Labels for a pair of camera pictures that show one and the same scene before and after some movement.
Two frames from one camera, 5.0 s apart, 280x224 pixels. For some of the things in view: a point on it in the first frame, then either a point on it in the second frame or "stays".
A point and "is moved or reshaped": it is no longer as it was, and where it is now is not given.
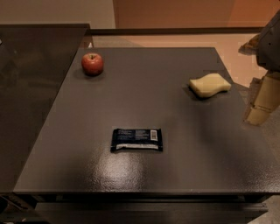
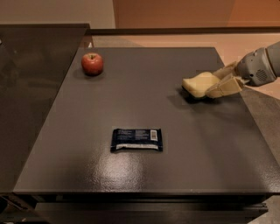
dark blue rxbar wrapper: x=136 y=140 stays
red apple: x=92 y=64 stays
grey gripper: x=269 y=49 → x=253 y=68
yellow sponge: x=208 y=85 is moved or reshaped
